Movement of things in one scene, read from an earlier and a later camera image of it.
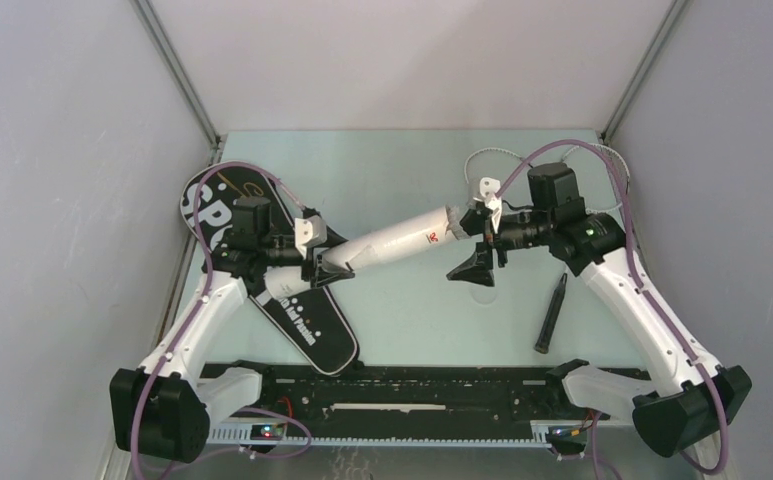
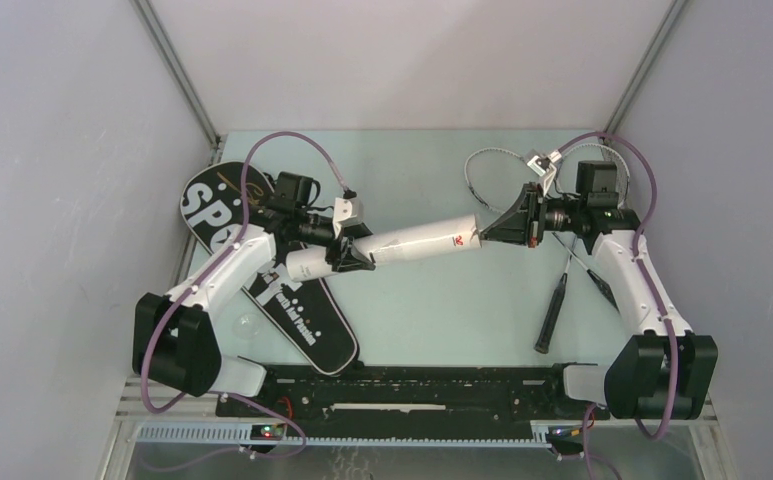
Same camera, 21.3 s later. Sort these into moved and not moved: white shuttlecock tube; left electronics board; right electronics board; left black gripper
Moved: left black gripper; white shuttlecock tube
Not moved: right electronics board; left electronics board
